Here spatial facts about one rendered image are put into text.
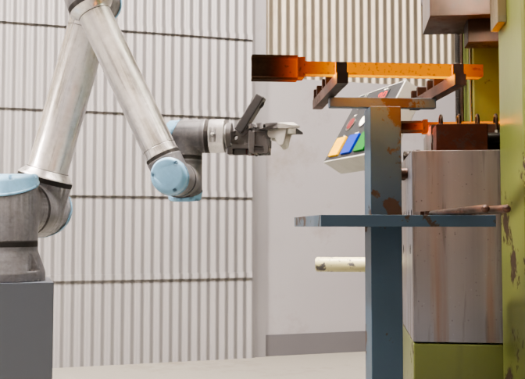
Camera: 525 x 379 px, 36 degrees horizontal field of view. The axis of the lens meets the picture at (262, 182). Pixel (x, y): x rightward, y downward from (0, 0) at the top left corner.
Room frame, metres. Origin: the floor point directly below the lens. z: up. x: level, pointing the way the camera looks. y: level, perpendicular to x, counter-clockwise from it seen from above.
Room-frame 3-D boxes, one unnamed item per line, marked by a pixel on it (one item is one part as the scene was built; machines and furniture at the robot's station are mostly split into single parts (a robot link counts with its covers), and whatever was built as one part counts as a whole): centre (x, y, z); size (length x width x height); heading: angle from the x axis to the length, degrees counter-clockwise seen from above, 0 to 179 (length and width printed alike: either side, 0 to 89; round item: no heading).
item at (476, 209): (1.44, -0.34, 0.76); 0.60 x 0.04 x 0.01; 179
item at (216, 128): (2.14, 0.12, 0.98); 0.10 x 0.05 x 0.09; 174
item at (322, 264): (2.47, -0.38, 0.62); 0.44 x 0.05 x 0.05; 84
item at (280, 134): (2.07, -0.05, 0.98); 0.09 x 0.03 x 0.06; 48
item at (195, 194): (2.15, 0.21, 0.86); 0.12 x 0.09 x 0.12; 172
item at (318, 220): (1.56, -0.23, 0.75); 0.40 x 0.30 x 0.02; 4
